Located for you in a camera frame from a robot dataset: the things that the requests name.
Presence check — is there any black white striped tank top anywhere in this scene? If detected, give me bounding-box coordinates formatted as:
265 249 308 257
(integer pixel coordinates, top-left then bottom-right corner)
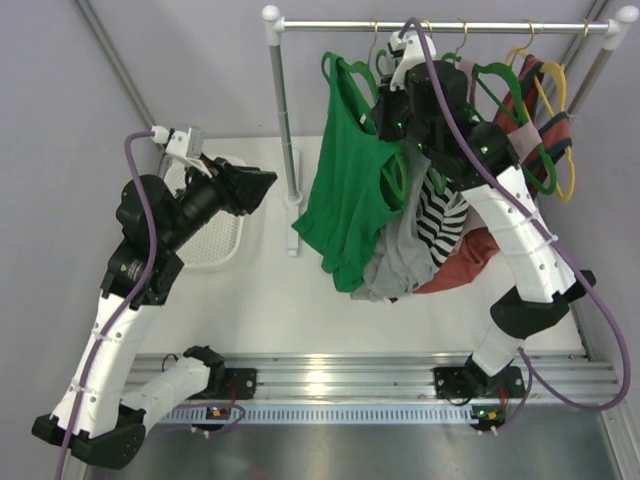
415 173 469 269

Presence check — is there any white plastic basket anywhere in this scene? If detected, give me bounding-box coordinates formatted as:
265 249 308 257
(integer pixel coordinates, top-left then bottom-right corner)
164 160 244 272

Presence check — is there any grey tank top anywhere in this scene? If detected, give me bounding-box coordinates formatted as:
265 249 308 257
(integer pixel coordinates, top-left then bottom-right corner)
350 143 436 302

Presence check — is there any yellow hanger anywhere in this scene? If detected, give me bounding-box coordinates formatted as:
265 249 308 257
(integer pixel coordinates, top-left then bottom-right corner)
504 18 594 204

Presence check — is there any rust red tank top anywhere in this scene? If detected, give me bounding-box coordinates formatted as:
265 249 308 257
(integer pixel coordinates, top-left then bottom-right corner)
417 48 576 294

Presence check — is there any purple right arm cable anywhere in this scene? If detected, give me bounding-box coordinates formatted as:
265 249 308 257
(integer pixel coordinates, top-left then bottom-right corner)
403 18 632 441

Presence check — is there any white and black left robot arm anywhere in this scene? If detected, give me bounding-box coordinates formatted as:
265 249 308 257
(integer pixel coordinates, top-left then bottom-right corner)
32 157 278 470

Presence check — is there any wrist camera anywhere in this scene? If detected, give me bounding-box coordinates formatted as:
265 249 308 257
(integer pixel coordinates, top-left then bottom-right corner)
151 125 209 176
389 30 436 92

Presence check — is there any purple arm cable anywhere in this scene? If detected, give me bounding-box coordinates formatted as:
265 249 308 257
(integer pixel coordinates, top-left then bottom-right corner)
403 18 632 441
52 128 246 480

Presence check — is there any green hanger with striped top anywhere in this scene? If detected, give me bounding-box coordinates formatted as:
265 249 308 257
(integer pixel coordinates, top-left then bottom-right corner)
441 19 475 72

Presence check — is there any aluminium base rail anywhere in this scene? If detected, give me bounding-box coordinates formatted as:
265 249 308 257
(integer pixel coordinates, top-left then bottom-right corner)
124 352 626 401

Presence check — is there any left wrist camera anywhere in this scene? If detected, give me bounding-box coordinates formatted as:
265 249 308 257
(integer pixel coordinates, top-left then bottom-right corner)
151 125 209 176

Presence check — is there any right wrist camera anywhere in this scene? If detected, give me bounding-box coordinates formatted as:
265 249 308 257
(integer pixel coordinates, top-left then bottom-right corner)
389 30 436 92

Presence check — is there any green hanger with pink top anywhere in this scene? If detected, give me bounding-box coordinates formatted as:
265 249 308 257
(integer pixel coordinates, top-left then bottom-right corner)
478 46 575 199

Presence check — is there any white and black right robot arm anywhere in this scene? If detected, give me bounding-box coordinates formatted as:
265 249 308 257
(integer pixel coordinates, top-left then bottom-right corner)
372 58 595 404

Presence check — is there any green tank top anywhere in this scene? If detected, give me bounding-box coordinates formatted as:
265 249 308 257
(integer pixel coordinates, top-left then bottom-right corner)
292 52 409 293

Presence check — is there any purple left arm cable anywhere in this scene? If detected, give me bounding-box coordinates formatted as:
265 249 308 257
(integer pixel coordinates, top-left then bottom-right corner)
52 128 246 480

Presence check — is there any pink tank top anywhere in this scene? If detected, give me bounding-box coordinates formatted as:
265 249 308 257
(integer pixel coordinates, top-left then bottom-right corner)
456 58 542 163

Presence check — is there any metal clothes rack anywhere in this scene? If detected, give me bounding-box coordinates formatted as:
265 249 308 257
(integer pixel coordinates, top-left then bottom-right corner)
261 5 639 224

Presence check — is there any grey slotted cable duct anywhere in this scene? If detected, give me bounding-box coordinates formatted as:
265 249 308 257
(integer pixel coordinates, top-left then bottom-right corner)
161 404 504 426

